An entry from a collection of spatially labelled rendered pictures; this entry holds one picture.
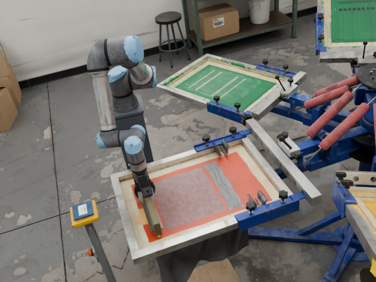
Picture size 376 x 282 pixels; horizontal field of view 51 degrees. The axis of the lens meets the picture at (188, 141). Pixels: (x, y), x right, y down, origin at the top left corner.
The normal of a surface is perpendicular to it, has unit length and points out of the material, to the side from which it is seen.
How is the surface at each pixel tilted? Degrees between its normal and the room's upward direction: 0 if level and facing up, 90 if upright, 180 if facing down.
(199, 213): 0
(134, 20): 90
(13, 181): 0
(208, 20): 87
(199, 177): 0
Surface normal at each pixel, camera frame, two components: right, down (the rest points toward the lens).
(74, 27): 0.32, 0.54
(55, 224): -0.12, -0.79
